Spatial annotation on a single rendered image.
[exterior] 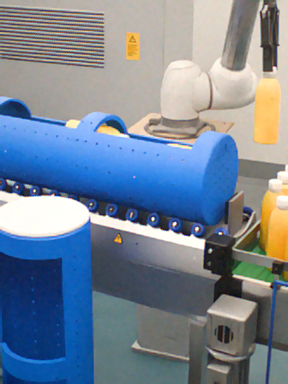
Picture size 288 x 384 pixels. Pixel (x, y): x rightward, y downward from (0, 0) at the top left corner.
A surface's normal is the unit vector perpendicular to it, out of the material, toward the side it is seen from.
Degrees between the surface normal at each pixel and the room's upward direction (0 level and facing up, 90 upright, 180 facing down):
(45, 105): 90
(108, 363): 0
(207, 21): 90
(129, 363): 0
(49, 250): 90
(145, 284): 109
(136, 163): 67
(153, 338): 90
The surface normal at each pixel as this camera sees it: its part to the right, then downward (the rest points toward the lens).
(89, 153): -0.42, -0.09
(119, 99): -0.34, 0.32
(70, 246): 0.67, 0.27
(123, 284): -0.45, 0.59
